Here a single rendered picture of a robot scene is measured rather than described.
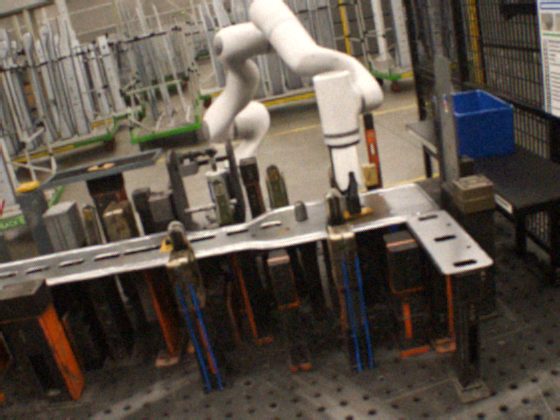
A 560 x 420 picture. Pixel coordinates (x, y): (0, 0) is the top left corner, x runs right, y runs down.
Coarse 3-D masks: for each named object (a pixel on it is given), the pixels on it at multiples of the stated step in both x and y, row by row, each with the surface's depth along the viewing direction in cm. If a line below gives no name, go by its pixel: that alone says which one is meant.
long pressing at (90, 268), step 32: (384, 192) 140; (416, 192) 136; (256, 224) 136; (288, 224) 132; (320, 224) 129; (352, 224) 125; (384, 224) 123; (64, 256) 141; (96, 256) 137; (128, 256) 132; (160, 256) 129; (0, 288) 128
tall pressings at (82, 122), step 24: (48, 24) 806; (0, 48) 759; (24, 48) 788; (48, 48) 812; (48, 72) 828; (72, 72) 806; (0, 96) 784; (24, 96) 809; (72, 96) 815; (24, 120) 803; (48, 120) 842
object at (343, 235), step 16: (336, 240) 109; (352, 240) 110; (336, 256) 111; (352, 256) 111; (336, 272) 112; (352, 272) 112; (352, 288) 115; (352, 304) 116; (352, 320) 115; (352, 336) 118; (368, 336) 117; (352, 352) 120; (368, 352) 120; (352, 368) 120; (368, 368) 120
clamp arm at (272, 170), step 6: (270, 168) 145; (276, 168) 146; (270, 174) 145; (276, 174) 145; (270, 180) 146; (276, 180) 146; (270, 186) 146; (282, 186) 146; (270, 192) 146; (276, 192) 146; (282, 192) 146; (276, 198) 147; (282, 198) 147; (276, 204) 147; (282, 204) 147
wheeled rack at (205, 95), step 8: (216, 16) 1058; (184, 24) 975; (192, 32) 1054; (200, 32) 1010; (192, 48) 1077; (208, 56) 1086; (192, 64) 1000; (264, 80) 1031; (200, 88) 1082; (216, 88) 1058; (224, 88) 1051; (200, 96) 1019; (208, 96) 1020; (216, 96) 1022; (208, 104) 1035
